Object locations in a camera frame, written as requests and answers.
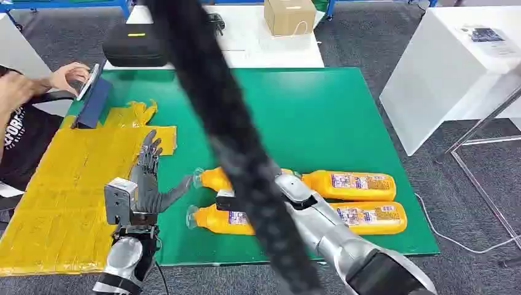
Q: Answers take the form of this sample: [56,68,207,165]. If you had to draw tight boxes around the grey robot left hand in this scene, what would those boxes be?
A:
[129,129,194,216]

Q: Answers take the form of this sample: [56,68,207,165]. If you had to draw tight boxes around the person's left hand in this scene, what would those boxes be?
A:
[48,61,91,97]

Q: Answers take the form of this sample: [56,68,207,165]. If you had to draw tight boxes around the white tablet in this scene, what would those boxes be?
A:
[76,63,101,102]

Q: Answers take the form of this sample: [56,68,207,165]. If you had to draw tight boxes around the orange drink bottle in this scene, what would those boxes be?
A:
[329,201,408,237]
[186,203,256,237]
[300,170,398,203]
[192,166,295,193]

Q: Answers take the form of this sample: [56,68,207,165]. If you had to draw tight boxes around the dark blue tablet stand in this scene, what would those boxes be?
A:
[71,76,114,130]

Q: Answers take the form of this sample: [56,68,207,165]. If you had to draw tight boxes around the white side table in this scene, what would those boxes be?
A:
[0,12,73,117]

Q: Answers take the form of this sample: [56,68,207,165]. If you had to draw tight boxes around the black device case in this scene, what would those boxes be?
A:
[101,22,171,68]

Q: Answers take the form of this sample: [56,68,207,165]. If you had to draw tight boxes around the person's torso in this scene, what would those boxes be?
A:
[0,92,64,192]

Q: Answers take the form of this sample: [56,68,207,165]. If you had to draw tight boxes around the yellow plastic sheet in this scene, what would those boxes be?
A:
[0,100,178,278]

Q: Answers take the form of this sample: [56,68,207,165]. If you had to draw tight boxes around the green table mat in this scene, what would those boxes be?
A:
[65,67,441,267]

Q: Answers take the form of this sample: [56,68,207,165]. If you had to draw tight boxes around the cardboard box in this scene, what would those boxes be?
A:
[264,0,318,37]

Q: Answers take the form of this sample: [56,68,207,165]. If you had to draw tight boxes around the white cabinet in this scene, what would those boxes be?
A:
[379,6,521,157]

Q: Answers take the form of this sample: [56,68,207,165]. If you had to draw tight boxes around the printed leaflet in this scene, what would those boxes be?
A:
[455,24,519,58]

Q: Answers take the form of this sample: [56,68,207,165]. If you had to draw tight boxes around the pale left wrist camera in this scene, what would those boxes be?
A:
[103,177,139,226]

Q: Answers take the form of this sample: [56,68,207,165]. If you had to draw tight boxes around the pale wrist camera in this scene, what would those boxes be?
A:
[103,177,139,226]
[214,189,236,213]

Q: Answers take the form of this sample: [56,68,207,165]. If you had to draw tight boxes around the blue metal frame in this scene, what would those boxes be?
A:
[0,0,133,19]

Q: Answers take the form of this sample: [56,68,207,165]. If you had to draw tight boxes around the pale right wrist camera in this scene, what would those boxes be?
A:
[214,189,236,213]

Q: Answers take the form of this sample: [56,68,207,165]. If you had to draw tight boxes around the black braided cable sleeve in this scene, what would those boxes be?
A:
[144,0,326,295]

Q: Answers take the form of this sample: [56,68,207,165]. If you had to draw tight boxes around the bundle of black cables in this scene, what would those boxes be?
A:
[206,13,227,37]

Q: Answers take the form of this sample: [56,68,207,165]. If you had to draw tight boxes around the white floor cable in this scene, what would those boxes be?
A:
[414,192,521,254]

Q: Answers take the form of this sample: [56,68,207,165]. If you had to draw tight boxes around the metal stand frame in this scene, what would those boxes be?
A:
[433,83,521,251]

